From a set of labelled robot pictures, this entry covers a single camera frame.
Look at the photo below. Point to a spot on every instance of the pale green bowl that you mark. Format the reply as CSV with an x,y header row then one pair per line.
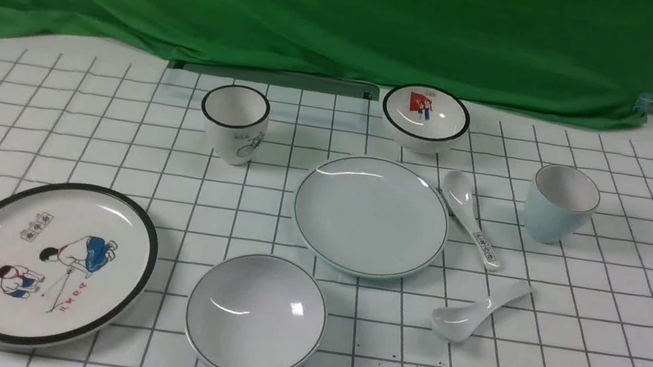
x,y
255,311

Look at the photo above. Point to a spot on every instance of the plain white spoon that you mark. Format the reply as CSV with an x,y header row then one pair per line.
x,y
457,324

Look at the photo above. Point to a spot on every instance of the pale blue cup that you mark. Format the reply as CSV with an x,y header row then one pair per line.
x,y
560,200

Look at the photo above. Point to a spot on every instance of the white black-rimmed picture plate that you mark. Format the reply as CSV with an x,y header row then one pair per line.
x,y
73,258

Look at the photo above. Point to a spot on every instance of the white cup with bicycle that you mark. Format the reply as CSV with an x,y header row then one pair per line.
x,y
237,119

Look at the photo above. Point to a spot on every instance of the pale green plate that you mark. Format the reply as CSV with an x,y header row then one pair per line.
x,y
370,217

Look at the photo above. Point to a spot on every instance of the grey metal bar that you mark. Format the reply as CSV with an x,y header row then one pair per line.
x,y
294,80

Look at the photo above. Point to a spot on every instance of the white black-rimmed picture bowl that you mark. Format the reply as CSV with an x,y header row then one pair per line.
x,y
424,119

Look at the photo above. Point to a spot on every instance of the white spoon with label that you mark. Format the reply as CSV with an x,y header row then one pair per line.
x,y
458,192

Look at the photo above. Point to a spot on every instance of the green backdrop cloth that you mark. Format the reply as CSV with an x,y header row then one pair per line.
x,y
576,62

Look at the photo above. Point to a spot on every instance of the blue binder clip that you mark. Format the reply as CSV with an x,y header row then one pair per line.
x,y
644,103

